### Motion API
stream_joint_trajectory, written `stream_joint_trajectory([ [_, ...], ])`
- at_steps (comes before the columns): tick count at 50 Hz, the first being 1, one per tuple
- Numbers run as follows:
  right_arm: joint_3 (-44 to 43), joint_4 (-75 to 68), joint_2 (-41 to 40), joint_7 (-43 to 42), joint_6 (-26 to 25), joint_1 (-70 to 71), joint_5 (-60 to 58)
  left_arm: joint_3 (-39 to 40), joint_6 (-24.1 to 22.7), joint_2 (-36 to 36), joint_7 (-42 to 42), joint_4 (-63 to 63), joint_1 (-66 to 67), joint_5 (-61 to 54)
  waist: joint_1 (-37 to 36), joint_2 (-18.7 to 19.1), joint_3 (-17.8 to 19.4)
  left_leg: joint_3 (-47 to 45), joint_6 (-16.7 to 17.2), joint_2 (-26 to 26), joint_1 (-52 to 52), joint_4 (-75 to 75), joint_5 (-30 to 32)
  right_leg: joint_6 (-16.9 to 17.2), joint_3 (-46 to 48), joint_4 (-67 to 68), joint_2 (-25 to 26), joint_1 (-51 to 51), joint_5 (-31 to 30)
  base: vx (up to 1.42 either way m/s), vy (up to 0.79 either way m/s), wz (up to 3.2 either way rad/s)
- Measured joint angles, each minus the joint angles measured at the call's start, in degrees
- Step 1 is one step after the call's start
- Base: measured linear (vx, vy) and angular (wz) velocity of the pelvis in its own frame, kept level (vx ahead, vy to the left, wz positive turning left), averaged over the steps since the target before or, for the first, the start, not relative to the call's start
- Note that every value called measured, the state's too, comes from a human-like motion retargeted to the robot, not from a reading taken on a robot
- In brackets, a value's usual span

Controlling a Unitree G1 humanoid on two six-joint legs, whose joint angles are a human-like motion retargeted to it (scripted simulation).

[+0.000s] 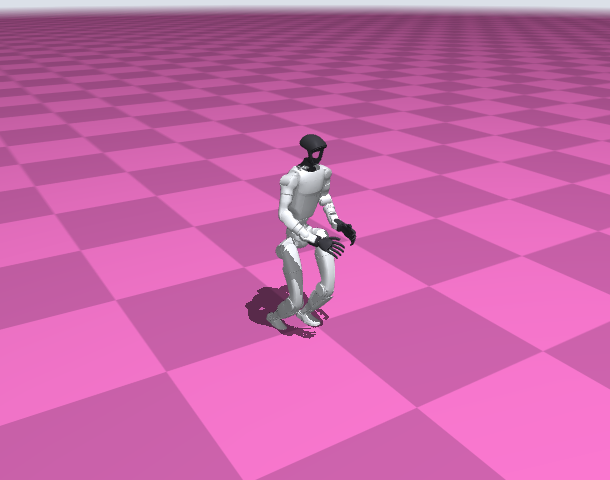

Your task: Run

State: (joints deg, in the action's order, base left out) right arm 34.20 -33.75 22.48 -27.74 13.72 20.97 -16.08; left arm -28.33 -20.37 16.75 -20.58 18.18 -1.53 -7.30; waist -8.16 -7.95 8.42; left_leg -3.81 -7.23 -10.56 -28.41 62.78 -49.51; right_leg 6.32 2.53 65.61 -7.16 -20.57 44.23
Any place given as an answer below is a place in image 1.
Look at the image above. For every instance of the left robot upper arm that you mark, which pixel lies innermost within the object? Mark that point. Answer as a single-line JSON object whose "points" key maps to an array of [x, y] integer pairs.
{"points": [[324, 196]]}

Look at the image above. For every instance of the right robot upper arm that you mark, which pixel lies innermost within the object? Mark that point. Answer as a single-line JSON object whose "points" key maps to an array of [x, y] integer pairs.
{"points": [[288, 183]]}

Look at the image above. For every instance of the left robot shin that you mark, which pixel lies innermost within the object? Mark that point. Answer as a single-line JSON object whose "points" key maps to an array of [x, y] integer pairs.
{"points": [[314, 302]]}

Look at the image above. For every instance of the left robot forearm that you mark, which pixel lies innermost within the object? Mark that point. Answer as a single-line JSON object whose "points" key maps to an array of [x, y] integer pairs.
{"points": [[331, 214]]}

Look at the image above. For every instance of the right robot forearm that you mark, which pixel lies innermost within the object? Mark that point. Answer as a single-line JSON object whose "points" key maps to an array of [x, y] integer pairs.
{"points": [[294, 226]]}

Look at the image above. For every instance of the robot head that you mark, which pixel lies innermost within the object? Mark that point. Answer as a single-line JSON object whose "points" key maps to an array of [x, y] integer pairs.
{"points": [[312, 143]]}

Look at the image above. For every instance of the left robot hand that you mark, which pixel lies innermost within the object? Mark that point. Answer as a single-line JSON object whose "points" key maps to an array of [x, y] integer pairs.
{"points": [[346, 229]]}

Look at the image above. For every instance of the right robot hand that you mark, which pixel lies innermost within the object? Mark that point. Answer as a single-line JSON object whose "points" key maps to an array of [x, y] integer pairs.
{"points": [[326, 244]]}

